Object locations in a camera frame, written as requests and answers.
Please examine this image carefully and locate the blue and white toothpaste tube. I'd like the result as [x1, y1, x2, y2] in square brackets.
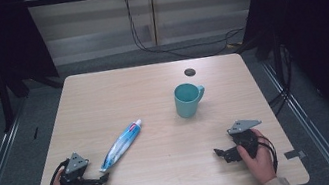
[91, 119, 150, 174]

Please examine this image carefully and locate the grey tape strip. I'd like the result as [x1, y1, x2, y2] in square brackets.
[283, 147, 307, 163]

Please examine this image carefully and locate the bundle of black floor cables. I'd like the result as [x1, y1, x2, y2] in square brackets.
[259, 42, 303, 118]

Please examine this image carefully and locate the black metal stand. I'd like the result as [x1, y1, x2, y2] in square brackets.
[0, 66, 19, 133]

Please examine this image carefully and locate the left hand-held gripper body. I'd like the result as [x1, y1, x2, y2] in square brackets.
[56, 149, 98, 185]

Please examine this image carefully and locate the teal cup with handle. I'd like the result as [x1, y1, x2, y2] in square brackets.
[172, 80, 210, 121]

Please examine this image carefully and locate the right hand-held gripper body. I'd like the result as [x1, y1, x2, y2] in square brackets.
[225, 116, 268, 162]

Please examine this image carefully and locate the black wall cable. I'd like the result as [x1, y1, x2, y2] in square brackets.
[123, 0, 250, 70]

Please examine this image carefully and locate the round table cable hole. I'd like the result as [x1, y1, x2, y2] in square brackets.
[183, 67, 197, 79]

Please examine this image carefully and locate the person's right hand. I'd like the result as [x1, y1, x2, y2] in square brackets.
[233, 126, 280, 185]

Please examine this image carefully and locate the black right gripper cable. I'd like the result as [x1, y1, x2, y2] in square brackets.
[255, 133, 281, 175]

